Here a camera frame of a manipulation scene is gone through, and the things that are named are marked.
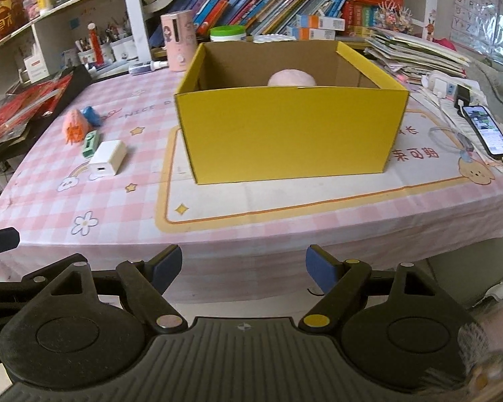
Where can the pink checked tablecloth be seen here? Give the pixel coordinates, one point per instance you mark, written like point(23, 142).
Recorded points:
point(109, 217)

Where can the pink patterned box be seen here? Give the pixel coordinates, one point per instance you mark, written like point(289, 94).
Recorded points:
point(31, 9)

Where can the small blue toy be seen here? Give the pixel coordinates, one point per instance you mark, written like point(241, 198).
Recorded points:
point(92, 116)

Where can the stack of papers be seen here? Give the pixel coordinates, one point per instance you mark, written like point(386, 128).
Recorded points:
point(419, 56)

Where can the pink plush toy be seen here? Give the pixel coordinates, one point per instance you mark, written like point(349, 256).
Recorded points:
point(291, 78)

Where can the colourful spiky sticks bundle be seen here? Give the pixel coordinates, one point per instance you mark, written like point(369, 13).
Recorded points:
point(396, 16)

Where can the row of slanted books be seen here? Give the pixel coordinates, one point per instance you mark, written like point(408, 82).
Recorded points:
point(255, 6)

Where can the red boxed book set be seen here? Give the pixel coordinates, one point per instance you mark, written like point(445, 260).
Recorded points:
point(371, 6)

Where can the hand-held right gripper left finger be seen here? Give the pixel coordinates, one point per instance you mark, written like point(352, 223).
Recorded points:
point(167, 264)

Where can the black smartphone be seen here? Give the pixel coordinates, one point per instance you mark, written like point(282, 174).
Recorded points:
point(486, 130)

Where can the white orange medicine box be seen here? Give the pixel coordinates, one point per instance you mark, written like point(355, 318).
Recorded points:
point(310, 34)
point(320, 21)

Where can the small green box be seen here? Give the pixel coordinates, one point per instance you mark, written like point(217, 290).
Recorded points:
point(90, 144)

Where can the pink fluffy toy orange feet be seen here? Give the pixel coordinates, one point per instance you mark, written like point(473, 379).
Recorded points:
point(74, 127)

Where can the yellow cardboard box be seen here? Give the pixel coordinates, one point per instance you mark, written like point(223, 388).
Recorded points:
point(289, 134)

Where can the white box red label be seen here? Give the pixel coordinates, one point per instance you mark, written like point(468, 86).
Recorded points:
point(37, 68)

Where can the bag of red packets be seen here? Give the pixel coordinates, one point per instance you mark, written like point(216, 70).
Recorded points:
point(25, 109)

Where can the white jar green lid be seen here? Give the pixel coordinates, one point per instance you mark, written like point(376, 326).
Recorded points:
point(228, 33)

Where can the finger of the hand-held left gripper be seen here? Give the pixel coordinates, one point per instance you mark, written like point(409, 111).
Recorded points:
point(21, 284)
point(0, 242)

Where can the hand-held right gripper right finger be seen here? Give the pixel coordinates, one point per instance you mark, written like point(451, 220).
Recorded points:
point(318, 269)

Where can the white power strip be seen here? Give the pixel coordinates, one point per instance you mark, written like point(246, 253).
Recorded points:
point(444, 86)

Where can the small white box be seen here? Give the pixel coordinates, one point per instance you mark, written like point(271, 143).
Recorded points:
point(107, 157)

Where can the white shelf unit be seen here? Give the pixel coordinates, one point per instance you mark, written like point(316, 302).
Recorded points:
point(54, 29)

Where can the pink cylindrical humidifier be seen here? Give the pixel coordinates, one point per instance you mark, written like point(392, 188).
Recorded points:
point(177, 42)

